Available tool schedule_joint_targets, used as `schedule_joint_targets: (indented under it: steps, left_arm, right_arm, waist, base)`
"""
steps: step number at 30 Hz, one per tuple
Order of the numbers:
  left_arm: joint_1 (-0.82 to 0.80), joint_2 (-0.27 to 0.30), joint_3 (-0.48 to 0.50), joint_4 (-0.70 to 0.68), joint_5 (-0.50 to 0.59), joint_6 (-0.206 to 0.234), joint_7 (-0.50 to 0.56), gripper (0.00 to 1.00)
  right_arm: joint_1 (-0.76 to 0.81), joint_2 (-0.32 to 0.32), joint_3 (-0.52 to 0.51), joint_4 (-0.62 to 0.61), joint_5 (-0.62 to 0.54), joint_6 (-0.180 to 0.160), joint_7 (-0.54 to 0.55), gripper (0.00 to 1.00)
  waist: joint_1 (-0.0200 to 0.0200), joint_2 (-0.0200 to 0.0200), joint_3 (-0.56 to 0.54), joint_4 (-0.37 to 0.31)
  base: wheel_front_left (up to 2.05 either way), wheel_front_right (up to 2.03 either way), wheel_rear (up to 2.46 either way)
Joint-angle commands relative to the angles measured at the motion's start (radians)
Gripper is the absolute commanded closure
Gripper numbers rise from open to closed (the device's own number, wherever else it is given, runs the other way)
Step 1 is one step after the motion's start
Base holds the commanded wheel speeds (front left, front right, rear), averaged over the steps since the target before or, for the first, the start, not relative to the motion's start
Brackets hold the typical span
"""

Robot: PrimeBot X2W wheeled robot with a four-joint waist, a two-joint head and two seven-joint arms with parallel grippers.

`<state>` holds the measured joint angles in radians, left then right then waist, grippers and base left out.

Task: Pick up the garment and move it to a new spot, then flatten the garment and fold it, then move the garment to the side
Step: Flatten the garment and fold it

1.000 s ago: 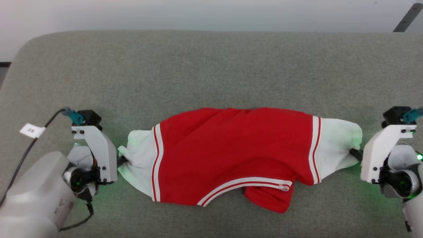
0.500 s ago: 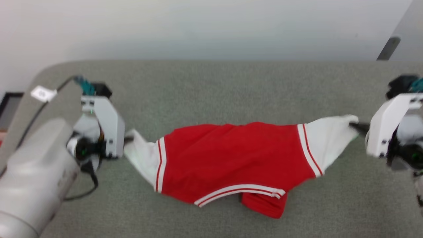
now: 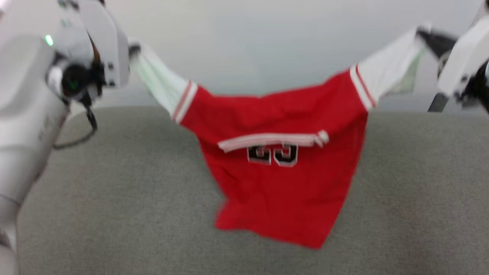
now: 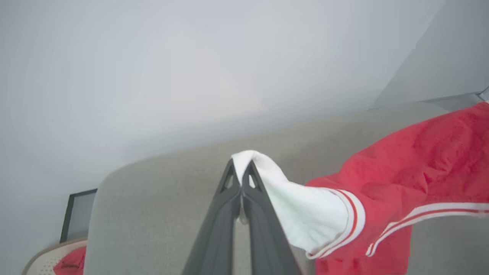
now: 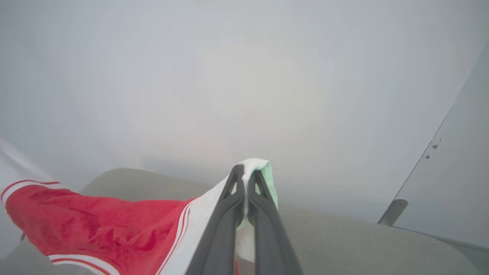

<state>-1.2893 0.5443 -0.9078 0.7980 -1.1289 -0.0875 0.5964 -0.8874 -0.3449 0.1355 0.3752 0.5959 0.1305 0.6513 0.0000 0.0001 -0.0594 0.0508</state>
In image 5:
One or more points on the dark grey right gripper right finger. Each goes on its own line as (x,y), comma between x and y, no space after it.
(273,244)

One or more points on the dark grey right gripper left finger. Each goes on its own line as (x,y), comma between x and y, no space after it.
(216,244)

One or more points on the red and white towel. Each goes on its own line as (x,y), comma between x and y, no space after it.
(95,221)

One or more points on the grey fabric sofa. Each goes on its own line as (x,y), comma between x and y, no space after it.
(344,248)

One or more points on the grey door panel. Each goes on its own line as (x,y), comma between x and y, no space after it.
(458,172)

